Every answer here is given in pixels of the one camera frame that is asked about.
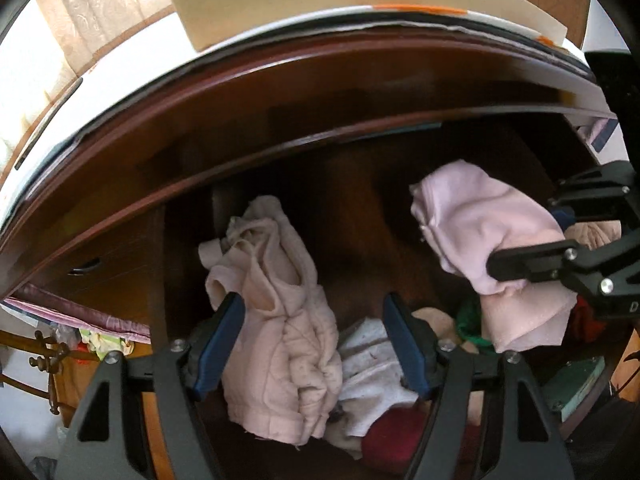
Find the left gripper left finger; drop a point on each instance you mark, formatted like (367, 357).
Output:
(184, 374)

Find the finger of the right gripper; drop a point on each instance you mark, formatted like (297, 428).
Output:
(560, 214)
(536, 264)

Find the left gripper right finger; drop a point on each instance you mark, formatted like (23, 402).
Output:
(440, 372)

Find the green black underwear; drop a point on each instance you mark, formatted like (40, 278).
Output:
(469, 325)

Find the red underwear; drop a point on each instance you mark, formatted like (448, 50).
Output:
(392, 440)

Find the light pink underwear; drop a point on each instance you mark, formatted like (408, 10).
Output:
(465, 216)

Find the beige quilted underwear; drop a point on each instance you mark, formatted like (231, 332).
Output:
(284, 373)

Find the white grey cloth in drawer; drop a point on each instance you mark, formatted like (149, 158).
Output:
(373, 383)

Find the green yellow plush toy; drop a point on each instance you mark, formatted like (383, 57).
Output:
(101, 345)

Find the dark wooden desk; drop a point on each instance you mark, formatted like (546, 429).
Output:
(336, 128)

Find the black smartphone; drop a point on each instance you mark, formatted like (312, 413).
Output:
(45, 122)

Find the beige orange patterned curtain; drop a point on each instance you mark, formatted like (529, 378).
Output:
(51, 44)

